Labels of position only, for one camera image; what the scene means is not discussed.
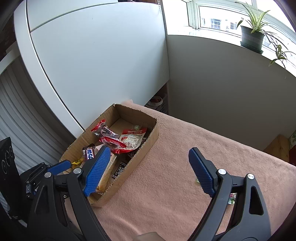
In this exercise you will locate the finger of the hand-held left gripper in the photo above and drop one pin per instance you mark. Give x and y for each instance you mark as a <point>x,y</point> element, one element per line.
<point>61,165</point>

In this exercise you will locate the red and white snack packet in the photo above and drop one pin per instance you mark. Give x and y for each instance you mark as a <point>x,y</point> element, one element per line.
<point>133,139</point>

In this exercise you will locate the clear bread packet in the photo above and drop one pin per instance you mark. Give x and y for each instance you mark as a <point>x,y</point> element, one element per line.
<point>108,166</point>

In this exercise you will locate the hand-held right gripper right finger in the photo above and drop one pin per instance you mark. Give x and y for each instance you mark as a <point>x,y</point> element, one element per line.
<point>201,171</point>

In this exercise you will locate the cardboard box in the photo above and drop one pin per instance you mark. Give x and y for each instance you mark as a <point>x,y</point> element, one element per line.
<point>143,148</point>

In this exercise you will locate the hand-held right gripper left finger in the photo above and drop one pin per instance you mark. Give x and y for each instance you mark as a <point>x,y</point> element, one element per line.
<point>97,171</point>

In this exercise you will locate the black patterned snack packet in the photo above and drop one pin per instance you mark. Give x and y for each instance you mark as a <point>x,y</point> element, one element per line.
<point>132,154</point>
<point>120,170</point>

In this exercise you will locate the white ribbed shutter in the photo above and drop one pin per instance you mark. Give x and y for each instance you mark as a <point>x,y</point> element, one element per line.
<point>23,115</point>

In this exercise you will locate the clear red-edged plum packet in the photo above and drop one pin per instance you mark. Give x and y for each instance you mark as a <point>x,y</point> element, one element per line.
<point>105,131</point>

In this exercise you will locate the dark chocolate bar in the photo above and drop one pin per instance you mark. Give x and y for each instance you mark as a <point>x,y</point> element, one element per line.
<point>89,153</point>

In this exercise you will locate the potted spider plant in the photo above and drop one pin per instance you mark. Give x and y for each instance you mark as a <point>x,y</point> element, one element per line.
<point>252,37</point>

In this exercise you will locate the white plastic basket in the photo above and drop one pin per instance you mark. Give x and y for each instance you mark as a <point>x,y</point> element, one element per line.
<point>161,105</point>

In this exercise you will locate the white framed window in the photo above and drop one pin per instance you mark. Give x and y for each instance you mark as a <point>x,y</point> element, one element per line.
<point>180,16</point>

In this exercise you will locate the small red plum packet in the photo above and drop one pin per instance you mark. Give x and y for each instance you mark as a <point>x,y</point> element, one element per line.
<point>113,142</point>

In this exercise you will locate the round green candy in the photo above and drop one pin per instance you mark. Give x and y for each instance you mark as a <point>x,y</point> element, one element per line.
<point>231,198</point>

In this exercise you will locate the white cabinet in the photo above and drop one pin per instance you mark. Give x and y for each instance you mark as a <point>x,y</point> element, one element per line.
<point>92,58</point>

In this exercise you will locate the yellow candy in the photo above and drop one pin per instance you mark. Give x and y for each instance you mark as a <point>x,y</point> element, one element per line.
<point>77,161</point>

